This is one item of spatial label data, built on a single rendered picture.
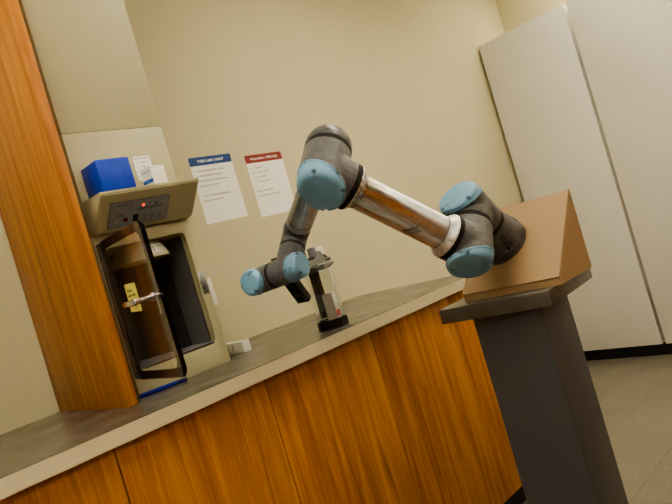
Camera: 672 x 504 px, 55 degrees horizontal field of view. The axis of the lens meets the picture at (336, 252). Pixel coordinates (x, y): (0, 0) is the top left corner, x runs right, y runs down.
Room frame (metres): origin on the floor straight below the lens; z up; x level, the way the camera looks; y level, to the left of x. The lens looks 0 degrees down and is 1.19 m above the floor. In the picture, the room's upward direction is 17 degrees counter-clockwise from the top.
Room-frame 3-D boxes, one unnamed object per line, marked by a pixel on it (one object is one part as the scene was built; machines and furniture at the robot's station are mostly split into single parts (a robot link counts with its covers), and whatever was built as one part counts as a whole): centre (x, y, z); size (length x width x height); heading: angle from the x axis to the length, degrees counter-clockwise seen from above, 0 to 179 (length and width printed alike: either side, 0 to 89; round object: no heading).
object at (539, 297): (1.81, -0.45, 0.92); 0.32 x 0.32 x 0.04; 50
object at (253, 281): (1.85, 0.23, 1.16); 0.11 x 0.09 x 0.08; 149
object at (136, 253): (1.69, 0.53, 1.19); 0.30 x 0.01 x 0.40; 39
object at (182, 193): (1.89, 0.49, 1.46); 0.32 x 0.11 x 0.10; 135
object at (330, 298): (2.12, 0.08, 1.06); 0.11 x 0.11 x 0.21
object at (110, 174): (1.82, 0.55, 1.56); 0.10 x 0.10 x 0.09; 45
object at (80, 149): (2.02, 0.62, 1.33); 0.32 x 0.25 x 0.77; 135
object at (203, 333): (2.02, 0.61, 1.19); 0.26 x 0.24 x 0.35; 135
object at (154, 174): (1.92, 0.45, 1.54); 0.05 x 0.05 x 0.06; 53
